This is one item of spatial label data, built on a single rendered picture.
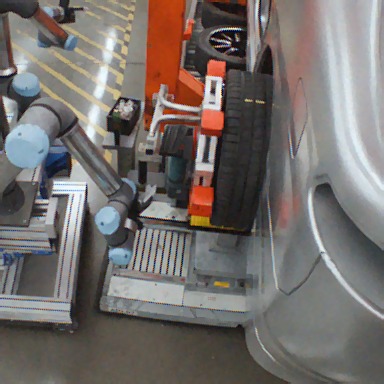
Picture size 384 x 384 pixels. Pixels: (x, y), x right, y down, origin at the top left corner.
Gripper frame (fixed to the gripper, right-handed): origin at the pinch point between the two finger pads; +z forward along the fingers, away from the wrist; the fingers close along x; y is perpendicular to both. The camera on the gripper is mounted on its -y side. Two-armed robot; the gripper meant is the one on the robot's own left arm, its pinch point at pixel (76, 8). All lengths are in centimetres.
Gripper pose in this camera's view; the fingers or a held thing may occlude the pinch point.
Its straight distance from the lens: 246.5
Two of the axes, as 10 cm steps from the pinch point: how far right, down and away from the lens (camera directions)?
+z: 2.2, -4.0, 8.9
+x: 9.8, 0.9, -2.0
